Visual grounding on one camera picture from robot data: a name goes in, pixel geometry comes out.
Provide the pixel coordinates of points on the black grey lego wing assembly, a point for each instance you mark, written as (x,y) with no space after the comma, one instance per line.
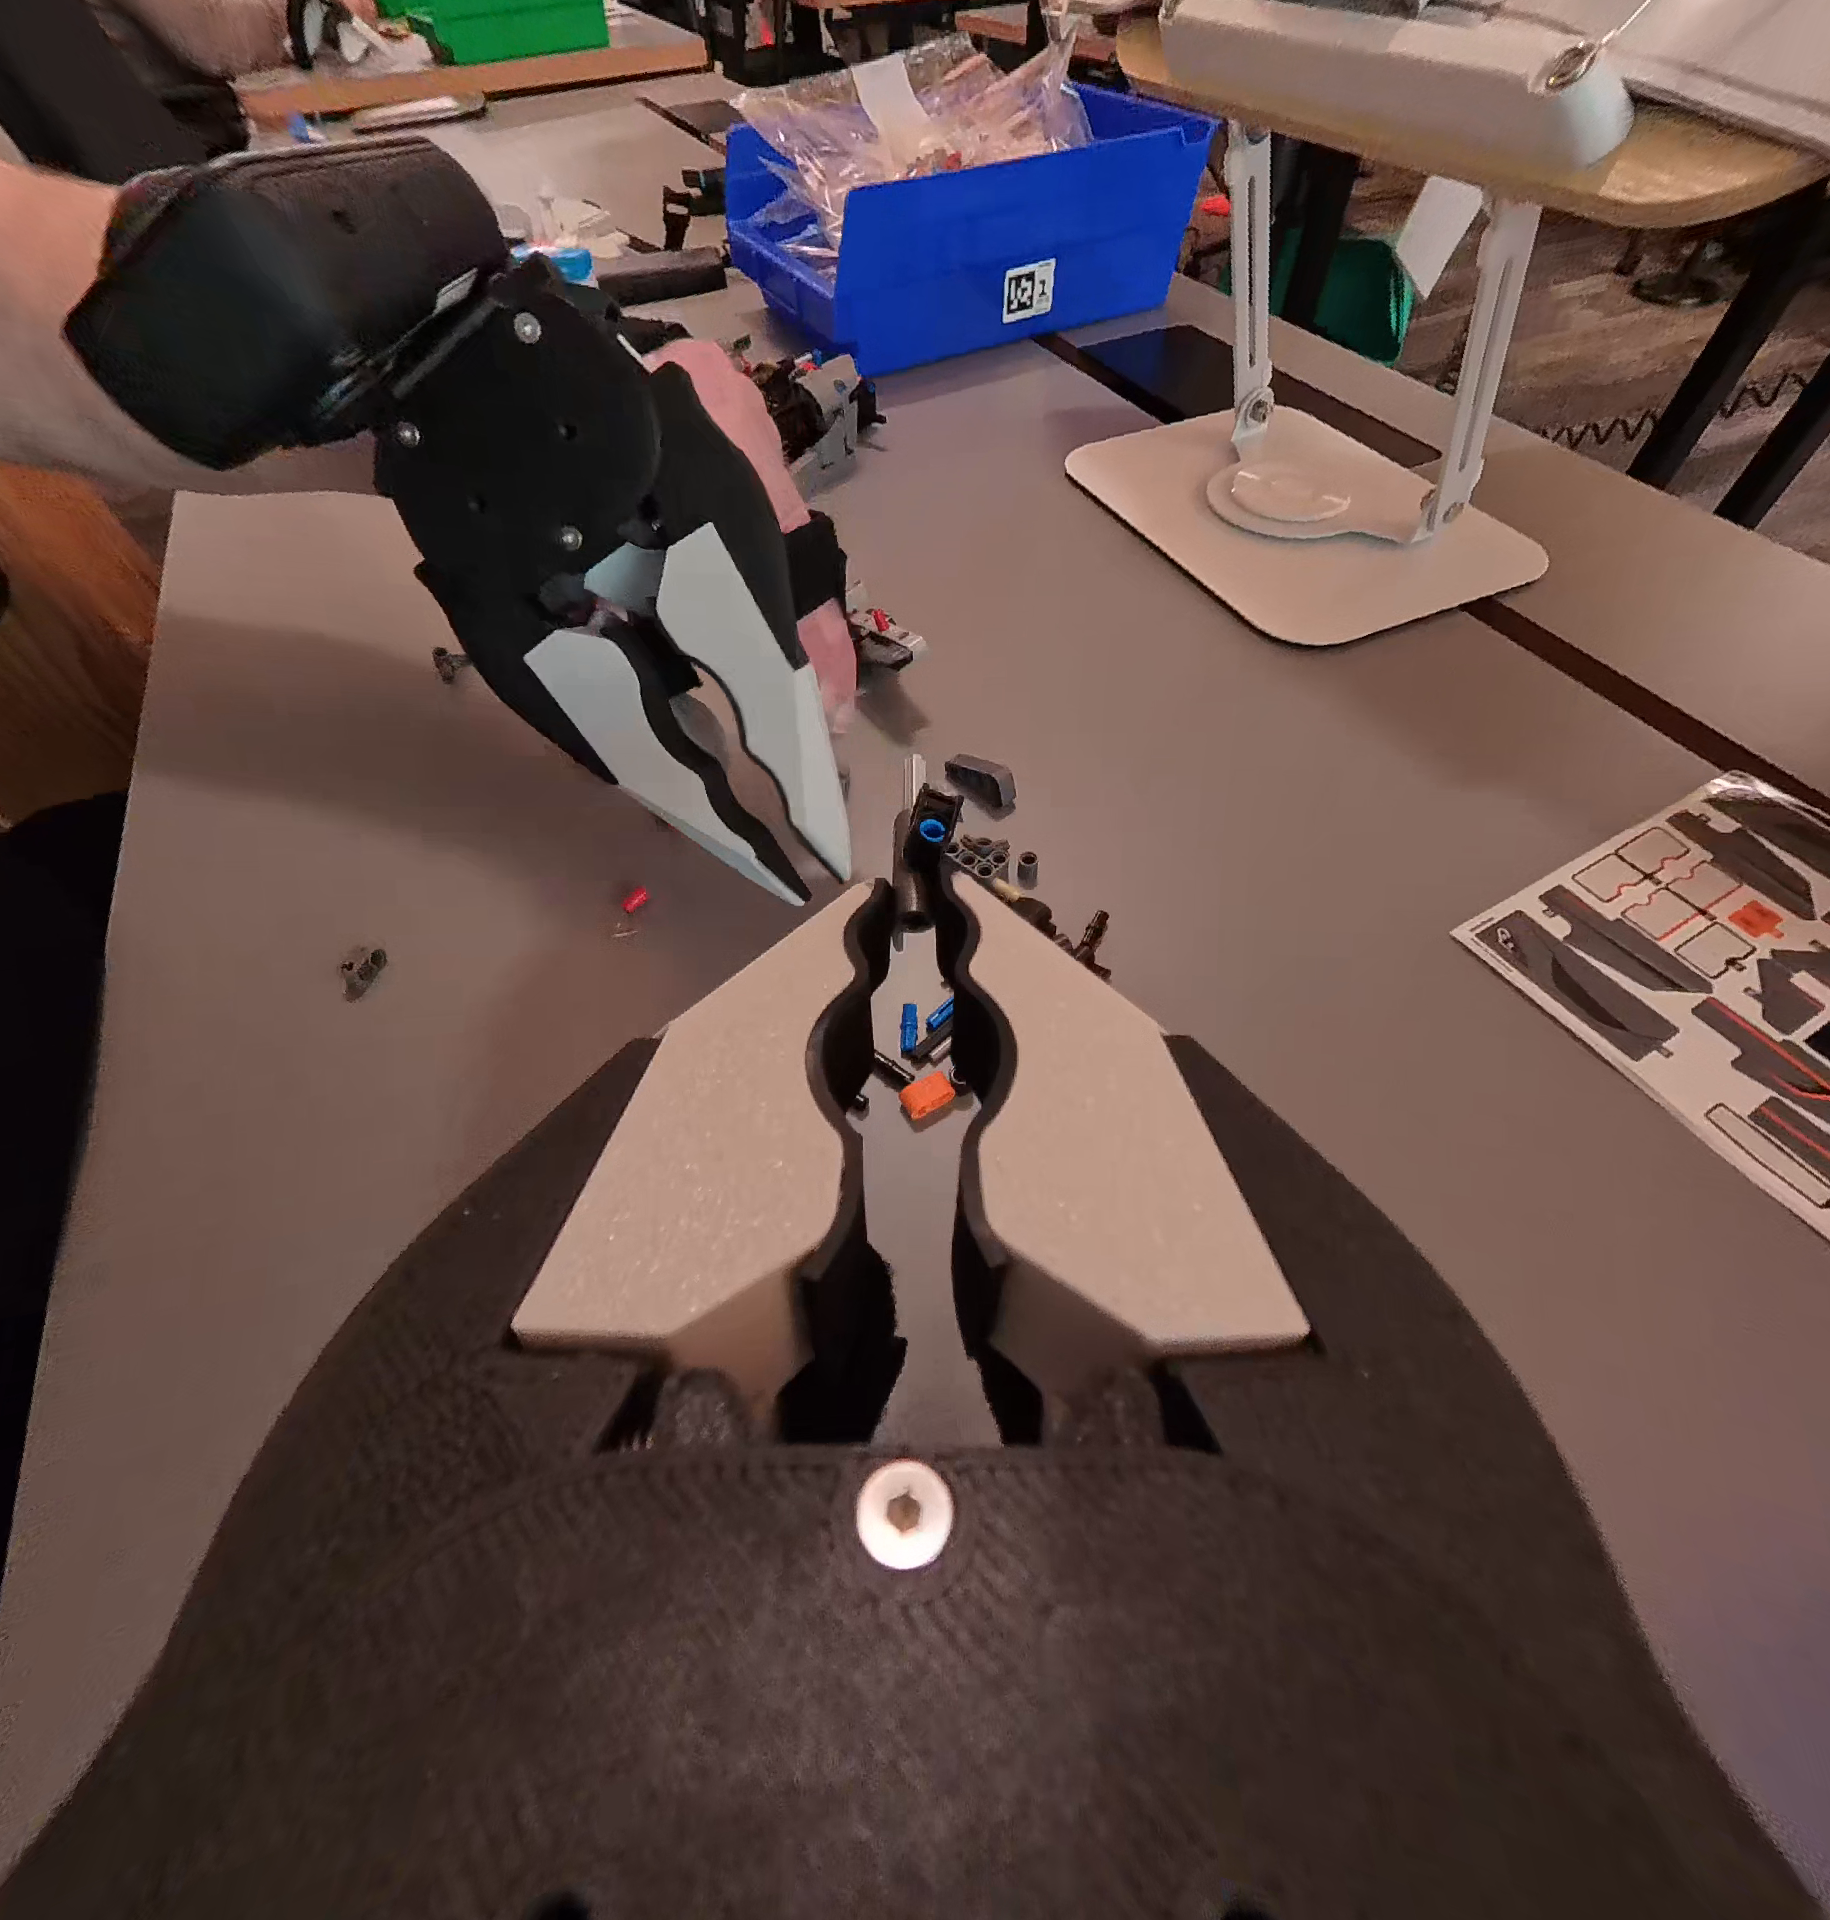
(886,636)

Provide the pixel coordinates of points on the tan wooden stand board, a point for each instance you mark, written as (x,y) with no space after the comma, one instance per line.
(1696,171)

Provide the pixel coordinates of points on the green plastic crate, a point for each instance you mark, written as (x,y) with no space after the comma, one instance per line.
(1350,301)

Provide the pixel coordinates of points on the clear plastic bags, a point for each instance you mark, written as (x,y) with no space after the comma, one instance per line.
(915,105)

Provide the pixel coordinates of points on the person's left hand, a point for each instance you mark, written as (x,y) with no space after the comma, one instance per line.
(736,406)

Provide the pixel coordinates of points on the green storage bins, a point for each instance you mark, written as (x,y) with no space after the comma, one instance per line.
(511,26)

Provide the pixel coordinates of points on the white paper tag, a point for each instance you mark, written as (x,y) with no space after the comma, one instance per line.
(1436,232)

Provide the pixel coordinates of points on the black bracket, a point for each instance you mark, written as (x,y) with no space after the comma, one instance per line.
(692,201)

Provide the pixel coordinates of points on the lego car chassis model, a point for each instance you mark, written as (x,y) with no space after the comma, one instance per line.
(826,421)

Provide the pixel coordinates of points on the dark grey lego pin connector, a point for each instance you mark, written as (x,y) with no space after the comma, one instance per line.
(364,967)

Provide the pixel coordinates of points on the grey axle connector lego assembly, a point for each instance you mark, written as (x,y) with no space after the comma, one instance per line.
(922,855)

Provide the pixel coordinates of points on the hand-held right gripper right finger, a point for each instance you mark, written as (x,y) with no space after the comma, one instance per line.
(1141,1186)

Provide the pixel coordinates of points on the blue bin with square tag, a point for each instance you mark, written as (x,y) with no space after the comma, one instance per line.
(976,255)

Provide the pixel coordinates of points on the black white sticker sheet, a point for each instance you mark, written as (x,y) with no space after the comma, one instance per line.
(1711,976)

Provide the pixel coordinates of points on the pile of small lego pieces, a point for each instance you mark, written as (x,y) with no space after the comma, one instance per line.
(1005,885)

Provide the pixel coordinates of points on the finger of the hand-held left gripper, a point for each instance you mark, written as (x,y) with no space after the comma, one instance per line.
(750,676)
(630,721)

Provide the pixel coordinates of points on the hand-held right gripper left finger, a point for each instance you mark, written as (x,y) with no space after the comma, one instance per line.
(676,1186)

